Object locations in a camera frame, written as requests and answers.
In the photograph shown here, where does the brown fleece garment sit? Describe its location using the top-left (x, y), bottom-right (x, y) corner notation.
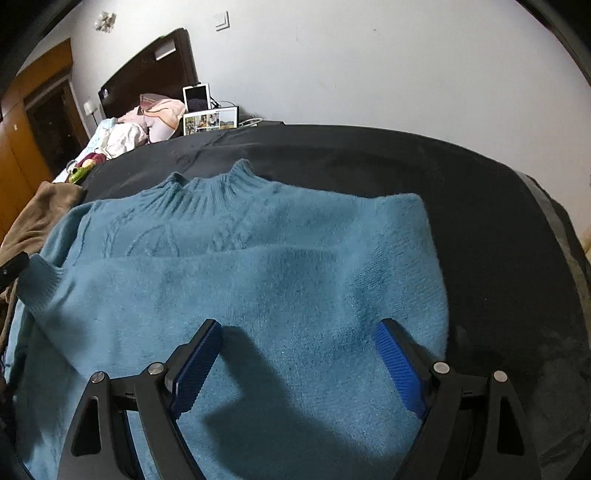
top-left (1, 181), bottom-right (85, 328)

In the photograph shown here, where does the white framed tablet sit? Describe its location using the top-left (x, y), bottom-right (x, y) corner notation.
top-left (182, 84), bottom-right (211, 113)

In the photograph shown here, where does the wall lamp fixture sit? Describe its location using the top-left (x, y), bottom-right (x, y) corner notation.
top-left (94, 11), bottom-right (116, 33)

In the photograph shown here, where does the black cloth work mat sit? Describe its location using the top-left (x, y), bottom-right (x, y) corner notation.
top-left (0, 121), bottom-right (591, 480)

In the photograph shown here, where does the wooden wardrobe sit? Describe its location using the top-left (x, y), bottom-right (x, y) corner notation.
top-left (1, 39), bottom-right (89, 235)

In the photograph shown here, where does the white crumpled garment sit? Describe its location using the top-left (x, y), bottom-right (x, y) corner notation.
top-left (98, 122), bottom-right (148, 160)

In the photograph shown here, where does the photo collage frame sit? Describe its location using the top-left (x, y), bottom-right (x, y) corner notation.
top-left (182, 106), bottom-right (238, 136)

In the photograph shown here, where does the dark wooden headboard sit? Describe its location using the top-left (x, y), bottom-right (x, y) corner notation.
top-left (98, 28), bottom-right (198, 118)

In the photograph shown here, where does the teal knit sweater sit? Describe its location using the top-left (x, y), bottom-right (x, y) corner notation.
top-left (8, 161), bottom-right (448, 479)

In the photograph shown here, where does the white wall switch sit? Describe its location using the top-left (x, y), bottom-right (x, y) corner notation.
top-left (213, 11), bottom-right (230, 32)

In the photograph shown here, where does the white bed sheet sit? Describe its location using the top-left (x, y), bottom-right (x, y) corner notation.
top-left (52, 118), bottom-right (117, 183)

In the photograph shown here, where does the bedside wall lamp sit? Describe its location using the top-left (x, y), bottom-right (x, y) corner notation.
top-left (83, 100), bottom-right (98, 126)

